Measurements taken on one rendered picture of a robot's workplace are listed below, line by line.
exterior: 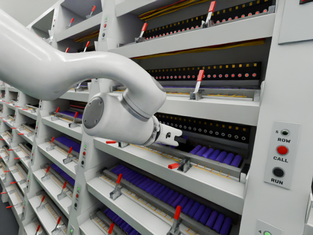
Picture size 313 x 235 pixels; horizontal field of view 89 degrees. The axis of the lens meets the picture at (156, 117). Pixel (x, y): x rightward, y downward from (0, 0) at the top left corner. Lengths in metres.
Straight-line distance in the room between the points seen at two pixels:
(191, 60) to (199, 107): 0.33
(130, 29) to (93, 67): 0.66
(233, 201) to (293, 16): 0.40
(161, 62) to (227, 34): 0.40
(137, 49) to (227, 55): 0.34
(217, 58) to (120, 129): 0.50
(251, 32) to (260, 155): 0.28
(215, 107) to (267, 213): 0.24
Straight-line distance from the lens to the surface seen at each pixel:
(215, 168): 0.47
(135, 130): 0.32
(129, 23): 0.92
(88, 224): 0.92
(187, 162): 0.47
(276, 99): 0.40
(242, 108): 0.41
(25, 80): 0.30
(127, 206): 0.66
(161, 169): 0.50
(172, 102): 0.48
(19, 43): 0.30
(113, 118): 0.28
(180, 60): 0.76
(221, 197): 0.44
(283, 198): 0.41
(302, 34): 0.44
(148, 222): 0.60
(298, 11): 0.46
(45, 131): 1.44
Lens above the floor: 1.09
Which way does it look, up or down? level
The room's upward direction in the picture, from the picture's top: 9 degrees clockwise
